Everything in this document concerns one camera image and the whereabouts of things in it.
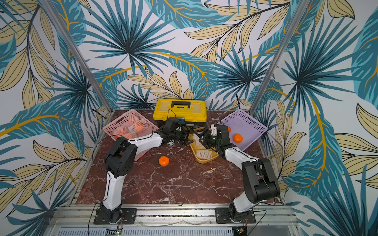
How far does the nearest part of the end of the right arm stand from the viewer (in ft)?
2.33

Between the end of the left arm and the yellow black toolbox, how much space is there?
117 mm

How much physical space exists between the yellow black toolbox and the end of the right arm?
5.5 inches

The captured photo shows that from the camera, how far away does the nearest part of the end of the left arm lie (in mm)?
778

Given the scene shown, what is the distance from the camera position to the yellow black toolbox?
968mm
